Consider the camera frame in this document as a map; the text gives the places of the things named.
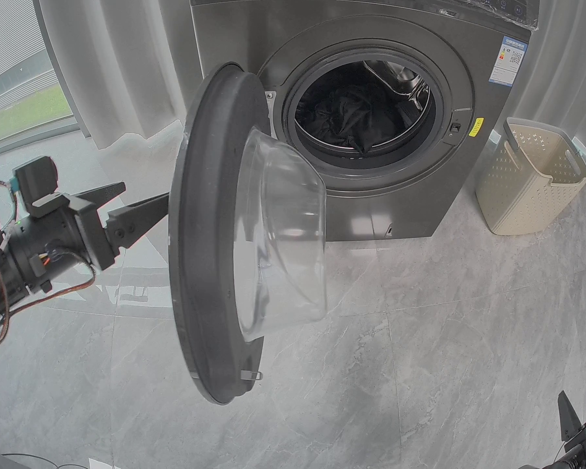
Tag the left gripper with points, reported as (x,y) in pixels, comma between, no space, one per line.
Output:
(53,242)

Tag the washing machine door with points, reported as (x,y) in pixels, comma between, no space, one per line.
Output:
(210,213)

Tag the cream laundry basket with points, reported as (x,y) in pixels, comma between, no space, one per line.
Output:
(522,188)

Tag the heap of dark clothes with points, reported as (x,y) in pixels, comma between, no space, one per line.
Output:
(351,120)

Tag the grey washing machine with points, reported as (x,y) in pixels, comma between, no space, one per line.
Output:
(361,32)

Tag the white curtain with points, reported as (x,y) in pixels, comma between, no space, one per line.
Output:
(122,52)
(566,52)

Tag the window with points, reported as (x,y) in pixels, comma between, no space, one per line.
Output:
(14,56)

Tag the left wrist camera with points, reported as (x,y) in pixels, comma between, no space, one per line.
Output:
(35,179)

